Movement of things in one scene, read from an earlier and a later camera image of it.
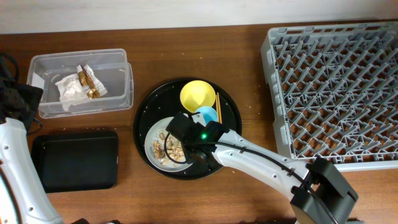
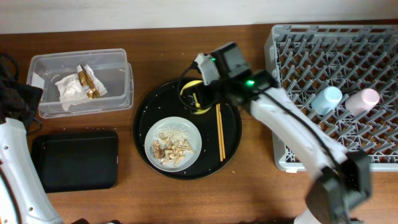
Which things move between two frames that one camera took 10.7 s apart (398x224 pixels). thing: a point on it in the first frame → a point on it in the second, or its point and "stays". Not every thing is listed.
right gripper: x=189 y=155 → x=209 y=97
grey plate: x=152 y=133 stays
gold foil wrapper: x=86 y=79 stays
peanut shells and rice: x=174 y=147 stays
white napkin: x=71 y=90 stays
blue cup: x=209 y=114 → x=327 y=100
